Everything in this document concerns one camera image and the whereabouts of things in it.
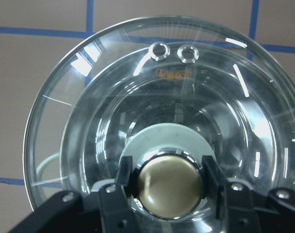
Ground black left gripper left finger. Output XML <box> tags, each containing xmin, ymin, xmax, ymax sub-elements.
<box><xmin>99</xmin><ymin>156</ymin><xmax>138</xmax><ymax>233</ymax></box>

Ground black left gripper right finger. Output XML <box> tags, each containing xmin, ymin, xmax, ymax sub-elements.
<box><xmin>202</xmin><ymin>156</ymin><xmax>254</xmax><ymax>233</ymax></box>

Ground glass pot lid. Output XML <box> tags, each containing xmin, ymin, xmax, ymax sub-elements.
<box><xmin>23</xmin><ymin>16</ymin><xmax>295</xmax><ymax>208</ymax></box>

